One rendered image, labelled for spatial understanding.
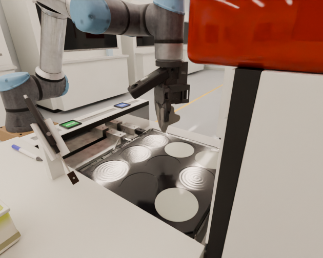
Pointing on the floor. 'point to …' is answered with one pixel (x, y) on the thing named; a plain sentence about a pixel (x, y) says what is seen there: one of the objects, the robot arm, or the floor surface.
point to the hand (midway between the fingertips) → (161, 128)
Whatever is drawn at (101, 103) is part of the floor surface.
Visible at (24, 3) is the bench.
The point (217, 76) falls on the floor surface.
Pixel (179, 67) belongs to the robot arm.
